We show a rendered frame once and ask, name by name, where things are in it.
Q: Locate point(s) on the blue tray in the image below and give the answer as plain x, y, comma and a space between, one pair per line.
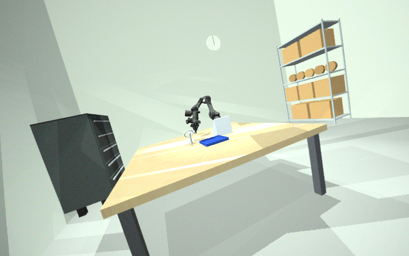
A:
213, 140

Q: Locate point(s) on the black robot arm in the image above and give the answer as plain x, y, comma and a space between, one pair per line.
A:
194, 110

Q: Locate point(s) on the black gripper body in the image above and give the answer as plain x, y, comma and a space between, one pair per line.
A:
196, 121

